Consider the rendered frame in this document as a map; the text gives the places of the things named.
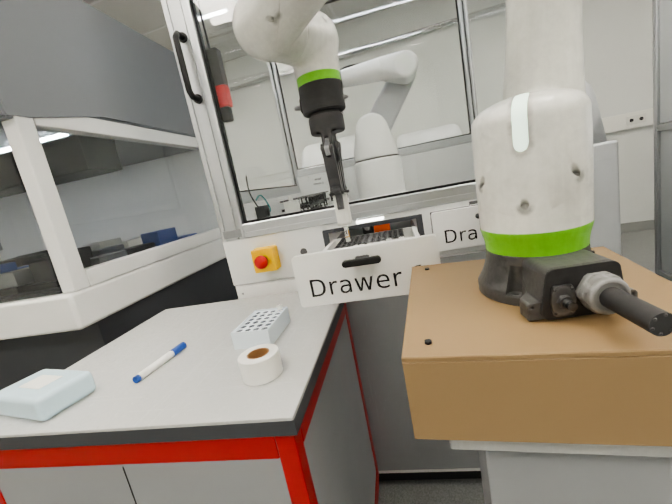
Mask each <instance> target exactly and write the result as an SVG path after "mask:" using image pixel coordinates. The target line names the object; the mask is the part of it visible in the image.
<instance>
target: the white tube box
mask: <svg viewBox="0 0 672 504"><path fill-rule="evenodd" d="M282 308H283V311H280V312H278V310H277V308H270V309H261V310H255V311H254V312H253V313H252V314H251V315H249V316H248V317H247V318H246V319H245V320H244V321H243V322H242V323H241V324H240V325H239V326H238V327H237V328H235V329H234V330H233V331H232V332H231V333H230V334H231V338H232V342H233V345H234V349H235V350H238V349H249V348H251V347H254V346H257V345H260V344H274V343H275V341H276V340H277V339H278V337H279V336H280V335H281V333H282V332H283V331H284V329H285V328H286V327H287V325H288V324H289V323H290V321H291V320H290V316H289V312H288V307H282Z"/></svg>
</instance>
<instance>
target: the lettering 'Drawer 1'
mask: <svg viewBox="0 0 672 504"><path fill-rule="evenodd" d="M398 274H402V273H401V272H398V273H397V274H395V273H393V276H394V282H395V286H397V280H396V276H397V275H398ZM381 276H385V277H386V278H387V280H380V281H379V278H380V277H381ZM354 279H355V281H356V284H357V286H358V288H359V290H360V291H363V281H365V284H366V286H367V288H368V290H371V285H372V276H370V283H369V285H368V283H367V281H366V279H365V277H362V282H361V287H360V285H359V283H358V281H357V278H354ZM316 281H317V282H320V283H321V284H322V286H323V292H322V293H321V294H318V295H315V294H314V289H313V284H312V282H316ZM344 281H346V282H348V283H349V284H346V285H342V286H341V292H342V293H348V292H349V291H350V292H352V286H351V282H350V281H349V280H347V279H345V280H341V281H340V283H341V282H344ZM386 281H390V280H389V277H388V276H387V275H386V274H381V275H379V276H378V277H377V284H378V286H379V287H381V288H388V287H390V284H389V285H387V286H381V285H380V283H379V282H386ZM309 282H310V286H311V291H312V296H313V297H318V296H322V295H323V294H324V293H325V291H326V287H325V284H324V282H323V281H321V280H317V279H316V280H309ZM345 286H349V290H348V291H343V287H345Z"/></svg>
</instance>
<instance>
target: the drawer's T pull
mask: <svg viewBox="0 0 672 504"><path fill-rule="evenodd" d="M380 262H381V257H380V256H379V255H376V256H370V257H369V255H361V256H356V257H355V259H349V260H344V261H343V262H342V267H343V268H349V267H356V266H363V265H370V264H377V263H380Z"/></svg>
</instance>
